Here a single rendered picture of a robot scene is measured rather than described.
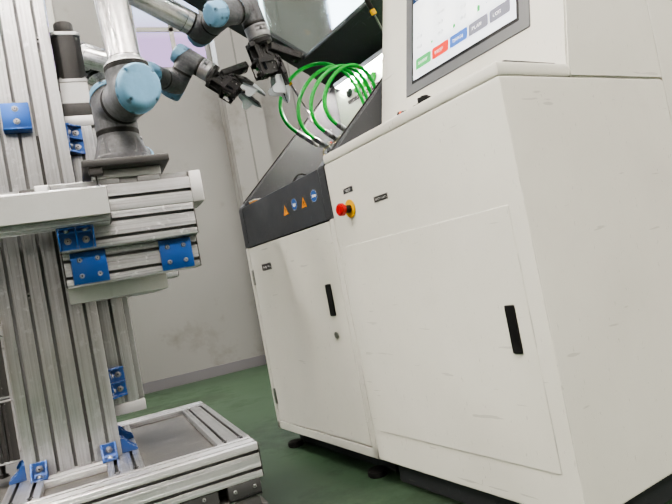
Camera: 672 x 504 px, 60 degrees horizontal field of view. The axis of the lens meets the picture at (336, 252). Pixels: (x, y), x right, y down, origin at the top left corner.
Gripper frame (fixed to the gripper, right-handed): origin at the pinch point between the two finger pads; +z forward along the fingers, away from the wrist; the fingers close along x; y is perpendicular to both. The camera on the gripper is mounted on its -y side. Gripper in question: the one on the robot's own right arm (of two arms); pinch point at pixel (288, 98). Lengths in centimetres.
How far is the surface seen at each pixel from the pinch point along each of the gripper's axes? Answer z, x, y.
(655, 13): 20, 85, -60
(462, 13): 1, 54, -29
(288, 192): 28.6, -5.4, 9.9
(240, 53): -91, -273, -119
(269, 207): 31.2, -21.7, 11.5
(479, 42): 10, 61, -25
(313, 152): 16, -50, -29
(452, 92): 21, 76, 3
